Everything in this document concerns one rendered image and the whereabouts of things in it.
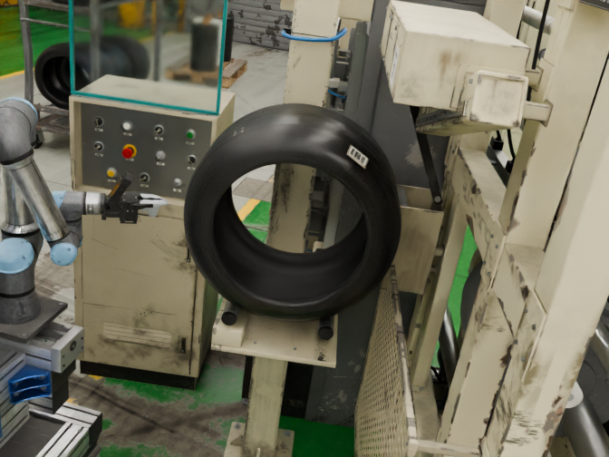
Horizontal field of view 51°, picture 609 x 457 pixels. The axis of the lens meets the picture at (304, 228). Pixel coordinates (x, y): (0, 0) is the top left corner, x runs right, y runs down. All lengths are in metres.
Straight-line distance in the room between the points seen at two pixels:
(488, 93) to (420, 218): 0.83
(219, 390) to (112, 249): 0.82
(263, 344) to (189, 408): 1.04
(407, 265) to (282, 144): 0.68
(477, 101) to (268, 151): 0.59
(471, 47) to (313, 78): 0.73
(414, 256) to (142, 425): 1.39
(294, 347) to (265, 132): 0.66
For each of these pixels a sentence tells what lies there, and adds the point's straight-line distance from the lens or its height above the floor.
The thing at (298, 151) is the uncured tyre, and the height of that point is 1.43.
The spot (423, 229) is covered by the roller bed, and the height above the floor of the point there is 1.13.
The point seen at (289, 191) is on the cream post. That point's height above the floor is 1.17.
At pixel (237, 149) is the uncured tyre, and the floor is 1.41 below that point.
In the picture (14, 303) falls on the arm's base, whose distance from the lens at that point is 2.17.
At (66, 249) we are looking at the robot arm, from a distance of 2.06.
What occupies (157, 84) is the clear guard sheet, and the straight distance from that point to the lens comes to 2.45.
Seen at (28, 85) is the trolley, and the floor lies 0.53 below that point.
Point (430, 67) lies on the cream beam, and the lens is 1.33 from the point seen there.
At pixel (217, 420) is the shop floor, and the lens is 2.88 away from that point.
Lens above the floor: 1.94
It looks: 25 degrees down
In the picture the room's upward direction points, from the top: 8 degrees clockwise
